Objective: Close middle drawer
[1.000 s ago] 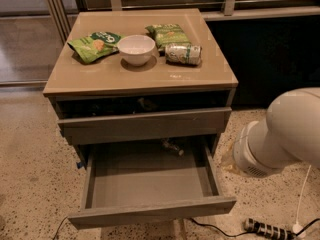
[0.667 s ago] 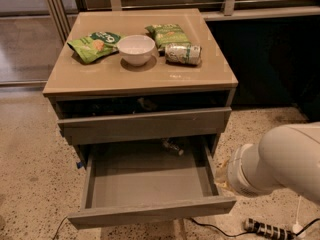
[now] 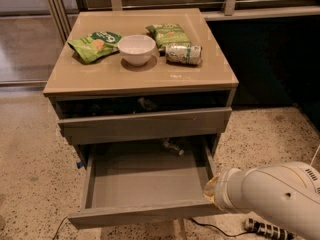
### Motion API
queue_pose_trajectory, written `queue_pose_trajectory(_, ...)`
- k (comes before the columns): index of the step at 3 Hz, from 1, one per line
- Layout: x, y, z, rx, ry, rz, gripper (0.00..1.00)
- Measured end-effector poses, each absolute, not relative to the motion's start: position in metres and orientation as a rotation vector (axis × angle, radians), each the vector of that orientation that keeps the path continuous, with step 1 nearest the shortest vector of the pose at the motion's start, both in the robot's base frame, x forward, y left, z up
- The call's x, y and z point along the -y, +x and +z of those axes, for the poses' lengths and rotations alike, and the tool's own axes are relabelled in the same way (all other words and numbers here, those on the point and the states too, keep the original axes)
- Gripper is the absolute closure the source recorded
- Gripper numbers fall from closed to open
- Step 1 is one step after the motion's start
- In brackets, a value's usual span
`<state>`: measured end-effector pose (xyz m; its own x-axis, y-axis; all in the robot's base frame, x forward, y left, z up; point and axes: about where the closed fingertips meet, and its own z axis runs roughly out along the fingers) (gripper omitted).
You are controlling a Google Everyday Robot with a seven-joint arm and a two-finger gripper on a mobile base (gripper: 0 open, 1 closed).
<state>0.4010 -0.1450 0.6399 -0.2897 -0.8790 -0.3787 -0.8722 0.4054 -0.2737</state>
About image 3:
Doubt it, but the black cable on floor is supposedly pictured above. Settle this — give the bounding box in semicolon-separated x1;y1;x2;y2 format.
51;216;254;240

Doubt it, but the grey three-drawer cabinet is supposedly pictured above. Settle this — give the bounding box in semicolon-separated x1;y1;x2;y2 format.
42;7;240;158

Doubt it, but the white ceramic bowl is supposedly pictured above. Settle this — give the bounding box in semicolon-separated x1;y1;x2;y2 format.
118;35;156;66

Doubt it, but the black power strip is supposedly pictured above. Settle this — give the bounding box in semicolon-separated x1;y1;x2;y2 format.
243;218;295;240

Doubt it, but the green chip bag right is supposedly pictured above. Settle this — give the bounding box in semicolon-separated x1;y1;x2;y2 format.
146;23;191;51

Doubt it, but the white green soda can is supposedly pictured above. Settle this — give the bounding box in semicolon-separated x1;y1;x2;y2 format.
165;43;202;66

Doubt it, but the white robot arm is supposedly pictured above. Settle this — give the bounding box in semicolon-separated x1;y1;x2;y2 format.
203;162;320;240

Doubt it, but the blue tape piece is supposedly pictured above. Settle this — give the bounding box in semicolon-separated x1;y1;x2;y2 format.
76;162;83;169

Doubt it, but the grey drawer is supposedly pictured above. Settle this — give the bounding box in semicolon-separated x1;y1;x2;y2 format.
68;136;221;229
58;91;231;145

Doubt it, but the green chip bag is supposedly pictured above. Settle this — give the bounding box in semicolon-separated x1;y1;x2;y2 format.
146;23;191;51
68;31;122;64

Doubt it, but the bottle inside middle drawer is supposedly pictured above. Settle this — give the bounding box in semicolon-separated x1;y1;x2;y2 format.
161;138;184;156

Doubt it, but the green chip bag left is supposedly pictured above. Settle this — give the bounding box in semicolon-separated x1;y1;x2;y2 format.
68;31;122;64

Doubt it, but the grey top drawer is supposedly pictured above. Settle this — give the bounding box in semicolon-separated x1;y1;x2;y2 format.
58;91;231;145

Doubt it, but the white cable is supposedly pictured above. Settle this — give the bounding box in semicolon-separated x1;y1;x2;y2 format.
309;144;320;167

